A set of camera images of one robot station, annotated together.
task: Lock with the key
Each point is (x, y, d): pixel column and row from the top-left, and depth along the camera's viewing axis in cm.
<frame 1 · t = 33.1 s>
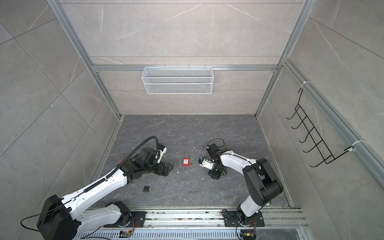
left hand: (166, 162, 81), fingers open
right hand: (215, 171, 91), fingers open
red padlock right: (186, 160, 95), point 2 cm above the table
small black padlock near: (146, 188, 85), on the table

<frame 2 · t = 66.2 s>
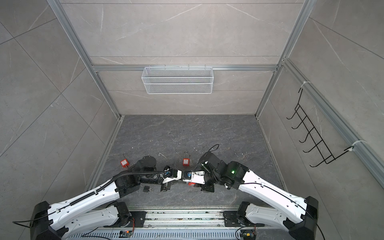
left hand: (184, 176, 66), fingers closed
right hand: (195, 179, 70), fingers closed
the named things where they were.

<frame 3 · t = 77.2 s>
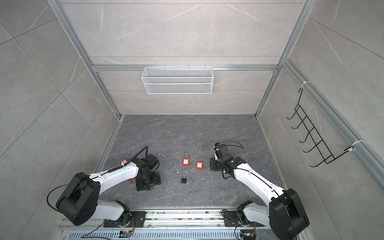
left hand: (154, 182, 86), fingers open
right hand: (212, 161, 86), fingers open
red padlock: (199, 165, 92), point 2 cm above the table
small black padlock far: (184, 179, 87), on the table
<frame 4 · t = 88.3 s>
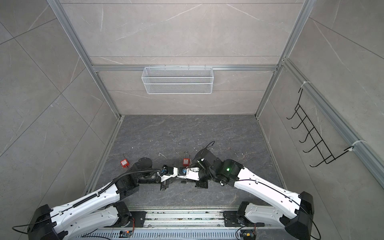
left hand: (182, 174, 68), fingers closed
right hand: (189, 175, 70), fingers closed
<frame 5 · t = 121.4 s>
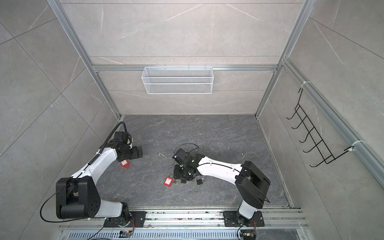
left hand: (133, 151, 89), fingers open
right hand: (175, 176, 81), fingers open
red padlock 2: (125, 163, 93), point 2 cm above the table
